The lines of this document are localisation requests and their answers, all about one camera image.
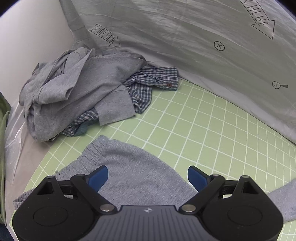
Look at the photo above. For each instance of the clear plastic bag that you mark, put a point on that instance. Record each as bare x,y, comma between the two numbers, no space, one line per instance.
14,138

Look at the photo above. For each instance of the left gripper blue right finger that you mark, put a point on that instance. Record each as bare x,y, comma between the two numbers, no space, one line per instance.
207,187

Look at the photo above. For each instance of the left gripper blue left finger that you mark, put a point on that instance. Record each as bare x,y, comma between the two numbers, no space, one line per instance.
87,187

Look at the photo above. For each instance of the grey sweatpants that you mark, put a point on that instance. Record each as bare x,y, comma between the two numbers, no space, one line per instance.
135,176

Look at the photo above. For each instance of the green fabric at left edge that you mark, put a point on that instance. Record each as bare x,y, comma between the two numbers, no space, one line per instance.
4,114

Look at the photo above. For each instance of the grey printed backdrop cloth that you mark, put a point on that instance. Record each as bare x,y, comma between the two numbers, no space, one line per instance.
243,51

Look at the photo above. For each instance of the grey hooded sweatshirt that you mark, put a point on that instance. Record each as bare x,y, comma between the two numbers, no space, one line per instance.
60,91

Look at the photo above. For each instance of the green grid cutting mat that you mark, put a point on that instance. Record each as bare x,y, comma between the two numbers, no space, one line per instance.
190,126

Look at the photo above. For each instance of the blue plaid shirt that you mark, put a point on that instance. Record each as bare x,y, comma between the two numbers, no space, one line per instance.
133,97

